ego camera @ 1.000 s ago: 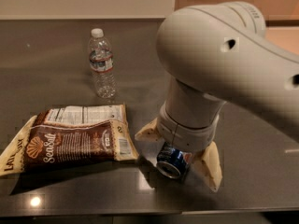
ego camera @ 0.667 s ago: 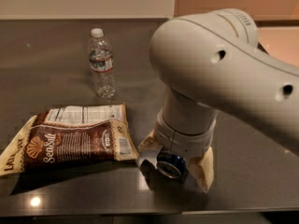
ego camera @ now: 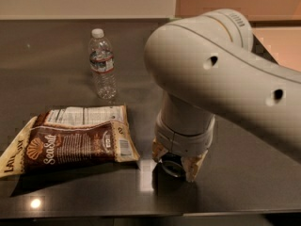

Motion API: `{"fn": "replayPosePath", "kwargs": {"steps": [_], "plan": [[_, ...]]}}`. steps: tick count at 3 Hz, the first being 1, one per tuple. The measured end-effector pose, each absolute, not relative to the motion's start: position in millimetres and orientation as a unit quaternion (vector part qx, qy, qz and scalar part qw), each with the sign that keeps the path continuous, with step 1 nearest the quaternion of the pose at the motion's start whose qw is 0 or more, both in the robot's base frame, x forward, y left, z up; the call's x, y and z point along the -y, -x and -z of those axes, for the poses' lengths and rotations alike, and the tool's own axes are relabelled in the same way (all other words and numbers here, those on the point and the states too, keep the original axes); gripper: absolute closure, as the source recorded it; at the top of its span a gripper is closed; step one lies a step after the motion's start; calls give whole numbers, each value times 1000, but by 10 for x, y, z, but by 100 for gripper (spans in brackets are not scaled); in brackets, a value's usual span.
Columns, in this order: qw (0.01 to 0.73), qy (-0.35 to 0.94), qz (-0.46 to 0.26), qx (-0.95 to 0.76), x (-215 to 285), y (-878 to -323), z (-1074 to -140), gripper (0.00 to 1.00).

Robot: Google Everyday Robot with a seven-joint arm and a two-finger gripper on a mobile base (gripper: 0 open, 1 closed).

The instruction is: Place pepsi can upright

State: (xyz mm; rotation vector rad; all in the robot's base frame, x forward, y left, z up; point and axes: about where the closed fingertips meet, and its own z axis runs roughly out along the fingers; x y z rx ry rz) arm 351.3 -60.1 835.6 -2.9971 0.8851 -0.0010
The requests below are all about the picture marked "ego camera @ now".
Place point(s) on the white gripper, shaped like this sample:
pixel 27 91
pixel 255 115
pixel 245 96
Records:
pixel 183 140

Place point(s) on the blue pepsi can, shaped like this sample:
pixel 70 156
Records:
pixel 172 165

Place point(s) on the clear plastic water bottle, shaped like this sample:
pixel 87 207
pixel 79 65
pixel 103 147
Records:
pixel 101 60

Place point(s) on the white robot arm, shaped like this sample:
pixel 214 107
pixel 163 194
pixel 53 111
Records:
pixel 207 69

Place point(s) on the brown sea salt chip bag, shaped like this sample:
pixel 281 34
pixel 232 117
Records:
pixel 68 138

